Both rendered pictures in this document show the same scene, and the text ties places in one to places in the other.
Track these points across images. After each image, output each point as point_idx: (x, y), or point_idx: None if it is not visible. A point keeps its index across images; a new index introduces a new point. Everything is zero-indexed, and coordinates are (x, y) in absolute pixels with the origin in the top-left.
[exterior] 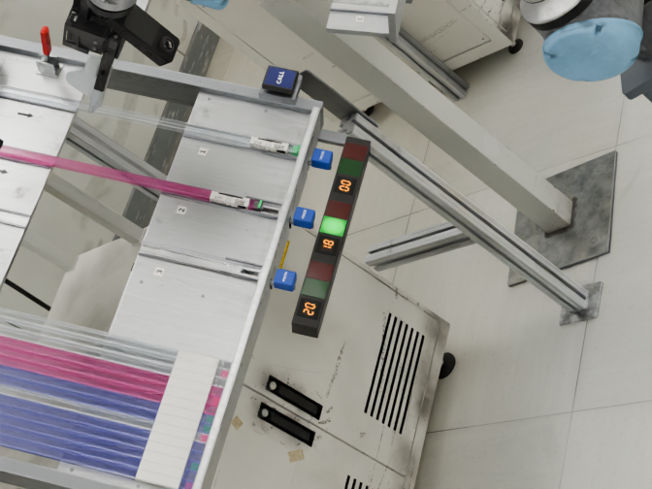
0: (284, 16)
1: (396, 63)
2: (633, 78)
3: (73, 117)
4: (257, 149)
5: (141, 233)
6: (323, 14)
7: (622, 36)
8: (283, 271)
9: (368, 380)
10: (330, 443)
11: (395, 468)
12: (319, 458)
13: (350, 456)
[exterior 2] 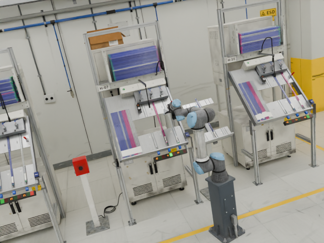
0: None
1: (210, 149)
2: (208, 178)
3: None
4: (175, 138)
5: None
6: None
7: (198, 169)
8: (159, 152)
9: (167, 177)
10: (153, 177)
11: (158, 189)
12: (150, 176)
13: (154, 181)
